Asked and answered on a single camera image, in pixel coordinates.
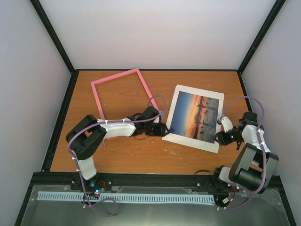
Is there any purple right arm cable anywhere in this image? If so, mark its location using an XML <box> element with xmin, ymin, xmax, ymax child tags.
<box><xmin>220</xmin><ymin>96</ymin><xmax>269</xmax><ymax>210</ymax></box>

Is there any photo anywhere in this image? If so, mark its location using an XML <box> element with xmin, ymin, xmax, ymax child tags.
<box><xmin>162</xmin><ymin>84</ymin><xmax>224</xmax><ymax>154</ymax></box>

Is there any black enclosure frame post right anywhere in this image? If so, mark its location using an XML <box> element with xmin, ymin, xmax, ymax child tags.
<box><xmin>238</xmin><ymin>0</ymin><xmax>286</xmax><ymax>71</ymax></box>

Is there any black enclosure frame post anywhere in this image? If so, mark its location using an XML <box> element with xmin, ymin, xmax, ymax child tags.
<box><xmin>30</xmin><ymin>0</ymin><xmax>75</xmax><ymax>74</ymax></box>
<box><xmin>238</xmin><ymin>0</ymin><xmax>286</xmax><ymax>71</ymax></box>

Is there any light blue cable duct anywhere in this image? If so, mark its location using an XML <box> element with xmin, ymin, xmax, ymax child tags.
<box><xmin>36</xmin><ymin>191</ymin><xmax>214</xmax><ymax>205</ymax></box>

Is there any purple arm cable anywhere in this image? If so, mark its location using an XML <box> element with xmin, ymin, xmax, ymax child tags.
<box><xmin>67</xmin><ymin>94</ymin><xmax>166</xmax><ymax>217</ymax></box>
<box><xmin>220</xmin><ymin>96</ymin><xmax>269</xmax><ymax>210</ymax></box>

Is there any black enclosure frame post left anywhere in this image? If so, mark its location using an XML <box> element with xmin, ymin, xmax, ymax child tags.
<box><xmin>30</xmin><ymin>0</ymin><xmax>75</xmax><ymax>74</ymax></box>

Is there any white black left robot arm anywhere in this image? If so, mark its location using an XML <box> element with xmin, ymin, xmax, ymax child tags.
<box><xmin>66</xmin><ymin>106</ymin><xmax>169</xmax><ymax>190</ymax></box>

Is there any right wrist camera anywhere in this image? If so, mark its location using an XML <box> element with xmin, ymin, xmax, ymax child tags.
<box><xmin>217</xmin><ymin>116</ymin><xmax>234</xmax><ymax>133</ymax></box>

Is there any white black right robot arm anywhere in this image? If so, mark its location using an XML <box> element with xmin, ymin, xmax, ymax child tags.
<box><xmin>214</xmin><ymin>112</ymin><xmax>279</xmax><ymax>194</ymax></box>

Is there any pink wooden photo frame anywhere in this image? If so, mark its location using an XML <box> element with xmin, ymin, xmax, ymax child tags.
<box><xmin>90</xmin><ymin>68</ymin><xmax>159</xmax><ymax>120</ymax></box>

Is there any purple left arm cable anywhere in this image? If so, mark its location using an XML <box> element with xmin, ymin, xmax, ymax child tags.
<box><xmin>67</xmin><ymin>94</ymin><xmax>166</xmax><ymax>217</ymax></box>

